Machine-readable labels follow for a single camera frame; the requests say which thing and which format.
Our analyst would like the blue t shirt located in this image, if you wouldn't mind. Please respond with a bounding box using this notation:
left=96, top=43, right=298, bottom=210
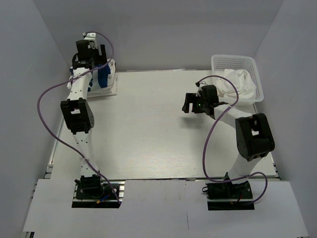
left=69, top=63, right=112, bottom=93

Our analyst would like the white t shirt stack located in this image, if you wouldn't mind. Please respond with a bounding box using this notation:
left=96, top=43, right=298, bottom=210
left=67, top=59, right=117, bottom=100

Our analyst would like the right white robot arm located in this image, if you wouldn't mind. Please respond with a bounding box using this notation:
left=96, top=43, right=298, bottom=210
left=182, top=85, right=275, bottom=198

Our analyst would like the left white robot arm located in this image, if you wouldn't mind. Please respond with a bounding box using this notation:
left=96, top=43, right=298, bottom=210
left=60, top=38, right=105, bottom=198

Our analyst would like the white plastic basket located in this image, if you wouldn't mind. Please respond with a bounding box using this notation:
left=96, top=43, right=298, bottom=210
left=210, top=55, right=264, bottom=106

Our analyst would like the crumpled white t shirt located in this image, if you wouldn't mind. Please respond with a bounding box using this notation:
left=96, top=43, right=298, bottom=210
left=212, top=69, right=256, bottom=106

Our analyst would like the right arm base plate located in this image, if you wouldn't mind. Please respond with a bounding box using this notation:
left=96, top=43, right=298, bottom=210
left=202, top=181, right=255, bottom=211

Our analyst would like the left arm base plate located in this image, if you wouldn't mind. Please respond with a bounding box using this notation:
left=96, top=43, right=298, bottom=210
left=71, top=182, right=120, bottom=209

